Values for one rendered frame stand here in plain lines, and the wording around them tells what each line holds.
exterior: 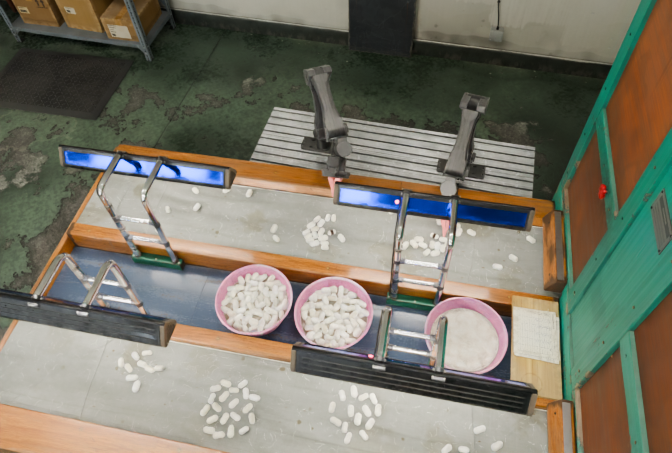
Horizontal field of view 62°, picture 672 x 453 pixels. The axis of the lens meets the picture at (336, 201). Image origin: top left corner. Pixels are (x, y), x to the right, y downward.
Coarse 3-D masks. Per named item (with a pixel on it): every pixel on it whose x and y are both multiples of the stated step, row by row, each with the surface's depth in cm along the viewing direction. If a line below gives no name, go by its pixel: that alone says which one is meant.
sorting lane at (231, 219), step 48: (96, 192) 226; (192, 192) 224; (240, 192) 224; (288, 192) 222; (192, 240) 210; (240, 240) 210; (288, 240) 209; (336, 240) 208; (384, 240) 207; (432, 240) 206; (480, 240) 206; (528, 288) 193
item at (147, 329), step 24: (0, 288) 164; (0, 312) 159; (24, 312) 157; (48, 312) 155; (72, 312) 154; (96, 312) 152; (120, 312) 155; (120, 336) 153; (144, 336) 152; (168, 336) 153
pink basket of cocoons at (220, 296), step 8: (256, 264) 199; (232, 272) 198; (240, 272) 199; (248, 272) 201; (264, 272) 201; (272, 272) 199; (280, 272) 197; (224, 280) 196; (232, 280) 199; (280, 280) 199; (224, 288) 196; (288, 288) 195; (216, 296) 192; (224, 296) 197; (288, 296) 195; (216, 304) 190; (288, 304) 193; (224, 320) 189; (280, 320) 186; (232, 328) 187; (272, 328) 185; (256, 336) 193
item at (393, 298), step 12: (408, 192) 172; (456, 204) 169; (456, 216) 166; (396, 228) 166; (396, 240) 166; (396, 252) 171; (396, 264) 176; (420, 264) 175; (432, 264) 174; (444, 264) 171; (396, 276) 182; (444, 276) 176; (396, 288) 189; (396, 300) 195; (408, 300) 195; (420, 300) 195; (432, 300) 194
